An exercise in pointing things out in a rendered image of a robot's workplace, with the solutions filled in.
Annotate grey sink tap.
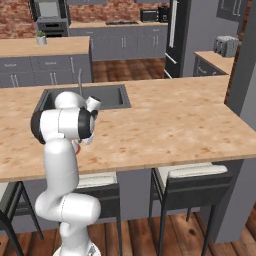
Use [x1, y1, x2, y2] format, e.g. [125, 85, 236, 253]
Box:
[77, 68, 85, 98]

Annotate black coffee machine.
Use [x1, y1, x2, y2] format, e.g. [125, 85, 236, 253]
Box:
[157, 5, 171, 24]

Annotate black and steel oven stack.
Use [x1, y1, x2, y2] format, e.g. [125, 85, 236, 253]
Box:
[28, 0, 72, 38]

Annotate grey cupboard run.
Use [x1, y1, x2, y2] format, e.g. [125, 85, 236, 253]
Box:
[68, 25, 169, 62]

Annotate grey island cupboards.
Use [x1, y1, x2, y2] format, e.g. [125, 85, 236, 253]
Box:
[0, 53, 95, 89]

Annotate black microwave oven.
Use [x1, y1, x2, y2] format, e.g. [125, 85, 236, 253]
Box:
[139, 8, 160, 23]

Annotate dark grey sink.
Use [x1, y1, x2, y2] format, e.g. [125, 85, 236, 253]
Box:
[34, 83, 132, 114]

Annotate grey cupboards under side counter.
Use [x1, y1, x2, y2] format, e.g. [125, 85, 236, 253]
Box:
[192, 55, 228, 78]

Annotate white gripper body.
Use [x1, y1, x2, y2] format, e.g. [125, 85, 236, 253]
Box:
[80, 133, 96, 146]

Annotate small potted plant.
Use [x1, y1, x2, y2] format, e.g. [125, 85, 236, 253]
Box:
[35, 30, 48, 46]

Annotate silver toaster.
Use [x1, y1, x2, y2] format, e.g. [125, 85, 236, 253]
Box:
[212, 35, 242, 58]

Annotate dark grey fridge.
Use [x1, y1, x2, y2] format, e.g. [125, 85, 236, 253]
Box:
[164, 0, 242, 80]

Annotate grey wall cupboard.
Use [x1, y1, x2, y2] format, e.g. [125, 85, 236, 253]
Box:
[215, 0, 252, 23]

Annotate black hob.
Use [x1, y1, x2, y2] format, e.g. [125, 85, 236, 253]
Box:
[105, 20, 140, 27]

